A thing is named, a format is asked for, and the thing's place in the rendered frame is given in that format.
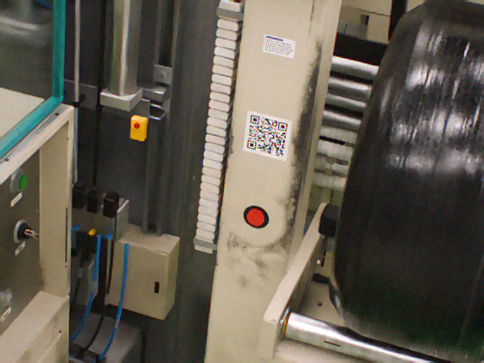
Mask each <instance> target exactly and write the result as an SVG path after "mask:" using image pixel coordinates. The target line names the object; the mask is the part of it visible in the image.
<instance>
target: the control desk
mask: <svg viewBox="0 0 484 363"><path fill-rule="evenodd" d="M73 127H74V107H73V106H70V105H64V104H59V105H58V106H57V107H56V108H55V109H54V110H53V111H51V113H50V114H49V115H47V116H46V117H45V118H44V119H43V120H42V121H41V122H40V123H39V124H38V125H37V126H36V127H35V128H34V129H33V130H31V131H29V132H28V133H27V134H26V135H25V137H23V138H22V139H21V140H20V141H19V142H18V143H17V144H15V145H14V146H13V147H12V148H11V149H10V150H8V151H7V152H6V153H5V154H4V155H3V156H2V157H1V158H0V363H68V351H69V317H68V315H69V296H68V293H69V292H70V270H71V235H72V198H73Z"/></svg>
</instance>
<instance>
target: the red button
mask: <svg viewBox="0 0 484 363"><path fill-rule="evenodd" d="M247 219H248V220H249V223H250V224H251V225H253V226H261V225H262V224H263V223H264V220H265V216H264V213H263V212H262V211H260V210H256V209H254V210H250V211H249V213H248V215H247Z"/></svg>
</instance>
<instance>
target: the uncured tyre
mask: <svg viewBox="0 0 484 363"><path fill-rule="evenodd" d="M363 113H364V114H363V117H362V120H361V123H360V127H359V131H358V134H357V137H356V140H355V143H354V147H353V152H352V155H351V162H350V165H349V169H348V172H347V179H346V182H345V186H344V190H343V193H342V197H341V204H340V208H339V212H338V218H337V222H336V227H335V232H334V250H333V257H332V264H331V271H330V279H329V297H330V302H331V303H332V304H333V305H334V307H335V309H336V311H337V312H338V314H339V315H340V317H341V319H342V320H343V322H344V324H345V325H346V327H348V328H350V329H352V330H353V331H356V333H358V334H360V335H362V336H365V337H368V338H370V339H374V340H376V341H383V342H387V343H390V344H392V345H396V346H398V347H403V348H406V349H409V350H411V351H418V352H420V353H425V354H428V355H431V356H434V357H437V358H439V359H443V360H450V361H453V362H456V363H480V362H482V361H483V360H484V4H480V3H473V2H469V1H466V0H428V1H426V2H424V3H422V4H419V5H418V6H417V7H415V8H413V9H412V10H409V11H408V12H407V13H405V14H403V15H402V16H401V17H400V19H399V20H398V23H397V25H396V28H395V29H394V31H393V33H392V37H391V39H390V40H389V42H388V45H387V47H386V50H385V54H384V56H383V59H382V61H381V63H380V65H379V68H378V71H377V72H376V75H375V78H374V82H373V86H372V89H371V91H370V94H369V96H368V99H367V102H366V106H365V109H364V111H363Z"/></svg>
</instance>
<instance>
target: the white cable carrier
mask: <svg viewBox="0 0 484 363"><path fill-rule="evenodd" d="M245 2H246V0H238V1H236V0H230V1H229V0H222V1H221V2H220V8H222V9H225V10H232V11H235V12H239V13H243V14H244V13H245ZM218 17H220V19H219V20H218V21H217V27H218V29H217V30H216V36H218V37H217V39H216V40H215V45H217V47H216V48H215V54H216V55H215V57H214V63H215V65H214V67H213V72H214V74H213V78H212V81H214V83H213V84H212V86H211V89H212V92H211V95H210V98H211V99H212V100H211V101H210V103H209V106H210V107H211V108H210V109H209V112H208V115H209V116H210V117H209V119H208V121H207V123H208V127H207V136H206V140H207V142H206V144H205V149H206V151H205V153H204V157H205V158H204V160H203V165H204V167H203V170H202V174H203V175H202V177H201V180H202V183H201V189H202V190H201V192H200V197H201V198H200V200H199V204H200V206H199V208H198V212H199V213H198V217H197V219H198V222H197V229H196V234H197V235H196V237H195V238H196V239H199V240H202V241H206V242H209V243H212V244H216V245H217V244H218V237H219V229H220V216H221V208H222V201H223V194H224V186H225V179H226V165H227V159H228V154H229V146H230V137H231V122H232V108H233V101H234V93H235V86H236V79H237V71H238V64H239V51H240V43H241V36H242V29H243V22H244V21H241V20H237V19H233V18H231V17H226V16H218ZM214 242H215V243H214ZM195 249H196V250H200V251H203V252H208V253H213V249H210V248H207V247H204V246H201V245H195Z"/></svg>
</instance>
